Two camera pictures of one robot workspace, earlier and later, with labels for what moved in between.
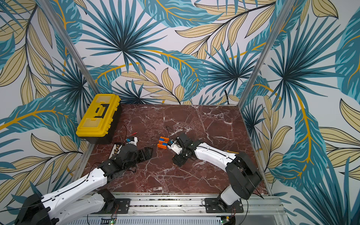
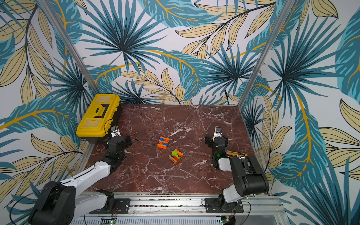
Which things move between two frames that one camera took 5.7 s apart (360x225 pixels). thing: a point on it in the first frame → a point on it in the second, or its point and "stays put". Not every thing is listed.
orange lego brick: (165, 139) stays put
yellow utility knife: (233, 152) stays put
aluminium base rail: (263, 209) stays put
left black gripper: (148, 154) → (127, 141)
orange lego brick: (161, 146) stays put
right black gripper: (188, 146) → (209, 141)
